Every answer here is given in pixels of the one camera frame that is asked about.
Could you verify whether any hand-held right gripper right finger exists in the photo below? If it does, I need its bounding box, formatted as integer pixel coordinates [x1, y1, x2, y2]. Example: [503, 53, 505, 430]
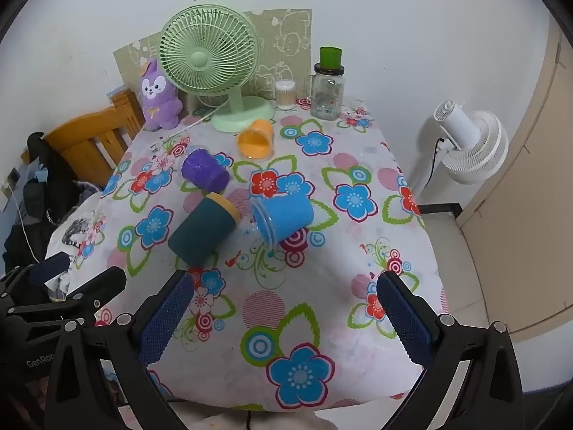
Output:
[376, 271, 526, 430]

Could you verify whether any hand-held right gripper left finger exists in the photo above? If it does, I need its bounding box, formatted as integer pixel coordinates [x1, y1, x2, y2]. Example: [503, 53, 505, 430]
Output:
[45, 270, 195, 430]

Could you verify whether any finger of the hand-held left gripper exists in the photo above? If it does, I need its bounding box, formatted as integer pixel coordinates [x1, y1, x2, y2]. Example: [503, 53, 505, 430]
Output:
[6, 266, 128, 321]
[0, 252, 71, 299]

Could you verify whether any dark teal cup yellow rim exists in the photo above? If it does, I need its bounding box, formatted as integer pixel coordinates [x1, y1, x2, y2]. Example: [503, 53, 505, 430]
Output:
[168, 192, 240, 268]

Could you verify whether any blue cup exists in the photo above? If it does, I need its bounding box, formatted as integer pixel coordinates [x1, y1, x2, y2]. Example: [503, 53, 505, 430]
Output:
[249, 193, 314, 250]

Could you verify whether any purple cup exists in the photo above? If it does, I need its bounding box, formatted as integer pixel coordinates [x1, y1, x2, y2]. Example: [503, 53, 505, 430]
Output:
[181, 149, 230, 192]

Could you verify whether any orange cup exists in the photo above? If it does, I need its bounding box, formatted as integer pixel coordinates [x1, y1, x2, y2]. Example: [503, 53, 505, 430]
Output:
[237, 119, 275, 161]

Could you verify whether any green cup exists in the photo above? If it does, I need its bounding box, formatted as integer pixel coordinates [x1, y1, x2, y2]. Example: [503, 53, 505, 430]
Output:
[319, 47, 342, 69]

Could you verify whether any white printed cloth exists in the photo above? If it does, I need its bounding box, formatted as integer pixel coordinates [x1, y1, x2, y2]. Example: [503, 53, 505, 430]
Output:
[45, 197, 106, 292]

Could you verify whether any black clothing pile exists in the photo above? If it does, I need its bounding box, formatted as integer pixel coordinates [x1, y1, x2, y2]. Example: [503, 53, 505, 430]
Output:
[2, 132, 103, 278]

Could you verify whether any wooden chair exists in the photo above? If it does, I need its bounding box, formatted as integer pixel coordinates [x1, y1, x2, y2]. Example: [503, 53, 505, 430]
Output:
[45, 89, 146, 189]

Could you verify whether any floral tablecloth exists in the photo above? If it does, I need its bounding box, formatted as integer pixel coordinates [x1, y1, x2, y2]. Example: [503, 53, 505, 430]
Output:
[45, 103, 449, 413]

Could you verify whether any purple plush toy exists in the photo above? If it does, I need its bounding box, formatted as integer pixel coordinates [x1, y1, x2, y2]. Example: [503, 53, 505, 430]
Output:
[138, 59, 183, 132]

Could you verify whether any white standing fan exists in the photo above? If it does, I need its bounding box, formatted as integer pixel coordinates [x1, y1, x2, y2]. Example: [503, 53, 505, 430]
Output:
[409, 101, 510, 198]

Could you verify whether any clear glass jar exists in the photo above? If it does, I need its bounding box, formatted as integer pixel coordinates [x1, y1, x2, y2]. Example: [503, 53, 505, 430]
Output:
[312, 63, 346, 121]

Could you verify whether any green desk fan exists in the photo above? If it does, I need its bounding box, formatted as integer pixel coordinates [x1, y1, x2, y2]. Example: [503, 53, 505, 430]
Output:
[159, 4, 275, 133]

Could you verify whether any cotton swab container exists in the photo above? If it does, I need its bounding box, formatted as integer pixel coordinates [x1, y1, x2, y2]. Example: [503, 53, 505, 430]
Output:
[274, 80, 297, 111]

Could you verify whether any cartoon printed cardboard sheet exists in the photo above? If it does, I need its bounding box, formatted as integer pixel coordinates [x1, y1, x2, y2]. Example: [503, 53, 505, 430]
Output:
[113, 8, 313, 101]

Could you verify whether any white charging cable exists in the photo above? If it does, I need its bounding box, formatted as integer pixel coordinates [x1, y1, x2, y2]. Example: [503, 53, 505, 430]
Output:
[4, 179, 39, 263]

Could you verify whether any wall socket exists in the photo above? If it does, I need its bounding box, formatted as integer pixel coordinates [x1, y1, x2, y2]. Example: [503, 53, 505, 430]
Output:
[2, 168, 21, 198]

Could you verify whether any black fan cable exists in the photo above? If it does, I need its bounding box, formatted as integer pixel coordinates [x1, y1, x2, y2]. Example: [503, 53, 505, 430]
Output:
[423, 139, 448, 189]

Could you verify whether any white desk fan cable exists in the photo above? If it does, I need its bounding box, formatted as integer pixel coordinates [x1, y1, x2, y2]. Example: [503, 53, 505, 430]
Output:
[168, 102, 229, 139]

